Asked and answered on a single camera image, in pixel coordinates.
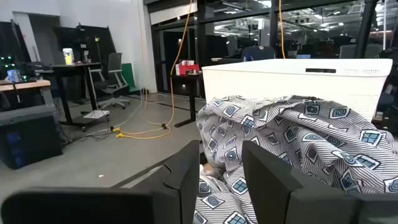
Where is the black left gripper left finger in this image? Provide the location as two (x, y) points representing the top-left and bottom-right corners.
(1, 139), (200, 224)

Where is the black computer case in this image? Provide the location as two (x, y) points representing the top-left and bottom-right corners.
(0, 105), (63, 170)

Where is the grey diamond-patterned cloth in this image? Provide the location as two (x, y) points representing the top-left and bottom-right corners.
(192, 95), (398, 224)

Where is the white plastic storage bin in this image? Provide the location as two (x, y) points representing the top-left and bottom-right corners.
(201, 58), (393, 122)

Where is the grey office chair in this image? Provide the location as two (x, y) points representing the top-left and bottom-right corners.
(89, 52), (131, 110)

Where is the blue office chair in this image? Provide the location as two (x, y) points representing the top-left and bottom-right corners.
(241, 45), (277, 62)

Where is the yellow white container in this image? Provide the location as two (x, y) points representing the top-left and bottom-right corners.
(62, 47), (75, 65)

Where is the black standing desk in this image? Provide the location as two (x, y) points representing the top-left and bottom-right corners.
(51, 61), (110, 132)

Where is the yellow extension cable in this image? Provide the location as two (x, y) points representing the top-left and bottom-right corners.
(278, 0), (286, 59)
(112, 0), (194, 140)

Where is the red cardboard box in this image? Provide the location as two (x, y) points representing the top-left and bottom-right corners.
(175, 59), (201, 77)

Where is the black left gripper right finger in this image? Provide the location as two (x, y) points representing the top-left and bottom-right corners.
(242, 140), (398, 224)

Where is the black desk with T-foot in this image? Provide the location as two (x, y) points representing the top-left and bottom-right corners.
(170, 73), (205, 128)

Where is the wooden top desk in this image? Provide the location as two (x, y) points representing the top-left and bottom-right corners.
(0, 79), (53, 108)

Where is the white flat floor board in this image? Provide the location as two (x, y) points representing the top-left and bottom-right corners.
(82, 109), (111, 120)

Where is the green board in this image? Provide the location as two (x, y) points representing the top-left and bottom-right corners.
(121, 62), (141, 94)

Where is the black leaning panel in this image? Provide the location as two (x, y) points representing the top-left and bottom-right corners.
(55, 26), (116, 65)

